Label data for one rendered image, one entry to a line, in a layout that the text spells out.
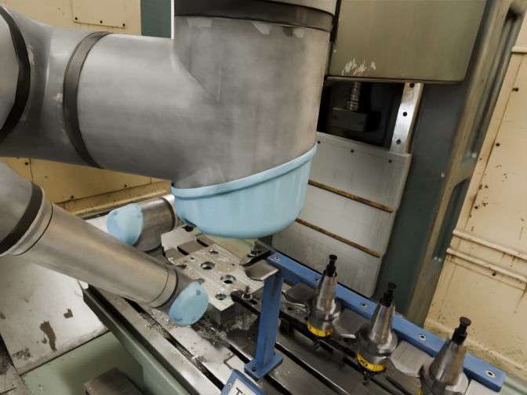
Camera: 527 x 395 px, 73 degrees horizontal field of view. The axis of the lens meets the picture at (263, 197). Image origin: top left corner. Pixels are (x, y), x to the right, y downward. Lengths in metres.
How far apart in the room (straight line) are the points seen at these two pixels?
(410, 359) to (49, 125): 0.61
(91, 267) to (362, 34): 0.48
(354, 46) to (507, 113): 0.99
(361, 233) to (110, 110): 1.12
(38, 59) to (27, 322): 1.42
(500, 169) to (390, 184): 0.46
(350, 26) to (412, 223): 0.81
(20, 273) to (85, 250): 1.18
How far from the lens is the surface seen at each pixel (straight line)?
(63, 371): 1.47
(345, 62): 0.52
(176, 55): 0.18
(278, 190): 0.17
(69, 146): 0.21
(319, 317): 0.70
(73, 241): 0.51
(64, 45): 0.21
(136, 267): 0.58
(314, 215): 1.33
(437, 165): 1.15
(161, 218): 0.73
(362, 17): 0.54
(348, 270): 1.34
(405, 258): 1.26
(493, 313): 1.66
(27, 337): 1.55
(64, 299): 1.62
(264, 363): 1.00
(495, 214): 1.52
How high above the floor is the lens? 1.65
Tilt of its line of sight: 22 degrees down
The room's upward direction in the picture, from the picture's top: 6 degrees clockwise
